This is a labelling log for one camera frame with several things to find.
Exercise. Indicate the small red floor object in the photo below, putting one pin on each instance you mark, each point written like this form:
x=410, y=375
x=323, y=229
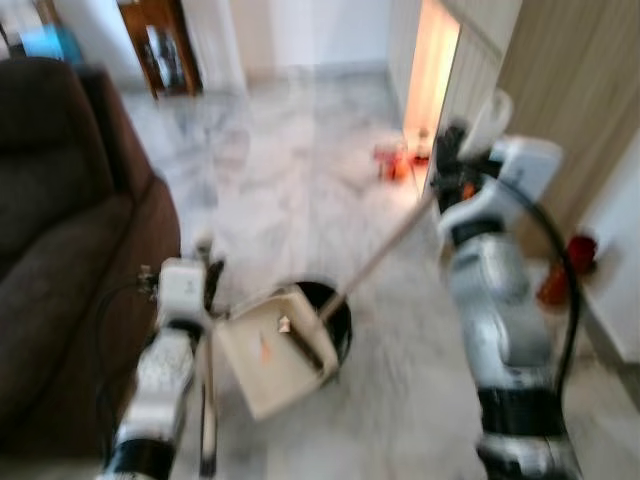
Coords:
x=395, y=163

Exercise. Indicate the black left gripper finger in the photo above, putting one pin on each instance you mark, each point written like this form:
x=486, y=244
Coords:
x=214, y=272

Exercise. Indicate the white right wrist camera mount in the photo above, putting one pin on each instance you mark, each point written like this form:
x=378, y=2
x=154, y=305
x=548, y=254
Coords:
x=530, y=165

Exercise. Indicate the brown wooden door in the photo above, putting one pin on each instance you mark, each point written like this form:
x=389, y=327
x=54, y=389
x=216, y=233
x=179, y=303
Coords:
x=160, y=50

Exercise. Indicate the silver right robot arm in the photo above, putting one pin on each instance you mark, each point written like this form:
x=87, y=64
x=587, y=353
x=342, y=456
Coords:
x=495, y=300

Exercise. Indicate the red canister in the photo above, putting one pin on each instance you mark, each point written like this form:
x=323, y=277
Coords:
x=570, y=265

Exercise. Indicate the blue glowing object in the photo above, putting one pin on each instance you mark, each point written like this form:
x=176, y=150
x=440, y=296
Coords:
x=48, y=45

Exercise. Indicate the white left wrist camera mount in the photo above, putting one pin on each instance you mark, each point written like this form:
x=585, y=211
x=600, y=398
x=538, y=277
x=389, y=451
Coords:
x=180, y=290

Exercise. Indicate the black round bin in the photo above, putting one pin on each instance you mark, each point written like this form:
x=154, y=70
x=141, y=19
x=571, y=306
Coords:
x=343, y=335

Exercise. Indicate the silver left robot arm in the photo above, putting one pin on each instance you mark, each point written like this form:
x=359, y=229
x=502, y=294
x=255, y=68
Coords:
x=160, y=385

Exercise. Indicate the light wood wardrobe panel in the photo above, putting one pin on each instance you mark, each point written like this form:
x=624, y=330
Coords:
x=580, y=90

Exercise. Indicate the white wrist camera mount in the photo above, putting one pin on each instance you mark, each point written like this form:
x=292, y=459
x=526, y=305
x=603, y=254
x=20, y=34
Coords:
x=180, y=290
x=530, y=165

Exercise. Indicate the wooden broom with purple bristles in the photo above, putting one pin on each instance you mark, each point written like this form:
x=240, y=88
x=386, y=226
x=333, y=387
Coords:
x=208, y=400

